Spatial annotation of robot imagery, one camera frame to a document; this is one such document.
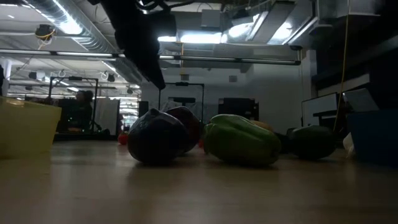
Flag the yellow plastic basket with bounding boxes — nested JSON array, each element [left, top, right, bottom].
[[0, 96, 62, 159]]

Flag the silver ribbed ventilation duct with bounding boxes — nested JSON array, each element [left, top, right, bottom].
[[26, 0, 121, 54]]

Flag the long ceiling light bar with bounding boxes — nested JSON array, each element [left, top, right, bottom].
[[0, 49, 302, 66]]

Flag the grey tilted panel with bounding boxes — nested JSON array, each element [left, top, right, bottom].
[[343, 88, 379, 113]]

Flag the black cabinet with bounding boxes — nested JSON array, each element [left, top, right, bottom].
[[217, 97, 260, 122]]

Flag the orange fruit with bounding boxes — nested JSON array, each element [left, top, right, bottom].
[[251, 120, 274, 131]]

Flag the large green bell pepper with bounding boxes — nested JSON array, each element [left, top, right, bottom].
[[202, 114, 283, 167]]

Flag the white board panel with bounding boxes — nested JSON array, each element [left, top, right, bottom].
[[300, 92, 342, 128]]

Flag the ceiling cable reel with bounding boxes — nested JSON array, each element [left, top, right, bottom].
[[34, 24, 57, 41]]

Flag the grey ceiling box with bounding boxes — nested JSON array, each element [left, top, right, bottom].
[[200, 9, 222, 29]]

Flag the yellow hanging cable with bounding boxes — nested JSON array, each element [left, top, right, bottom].
[[331, 0, 351, 133]]

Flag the bright ceiling light panel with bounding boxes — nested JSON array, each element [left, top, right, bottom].
[[157, 30, 228, 44]]

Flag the person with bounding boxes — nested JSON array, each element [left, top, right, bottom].
[[73, 89, 95, 131]]

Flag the dark purple eggplant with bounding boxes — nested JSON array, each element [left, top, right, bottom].
[[126, 108, 191, 166]]

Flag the dark red round vegetable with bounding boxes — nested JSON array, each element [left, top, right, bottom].
[[166, 106, 202, 153]]

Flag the green round fruit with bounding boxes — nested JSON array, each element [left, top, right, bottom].
[[287, 125, 337, 161]]

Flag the white cabinet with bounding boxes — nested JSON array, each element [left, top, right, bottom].
[[95, 98, 121, 134]]

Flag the blue plastic basket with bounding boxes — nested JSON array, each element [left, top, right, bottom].
[[347, 109, 398, 166]]

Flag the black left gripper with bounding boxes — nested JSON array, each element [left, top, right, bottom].
[[102, 0, 178, 91]]

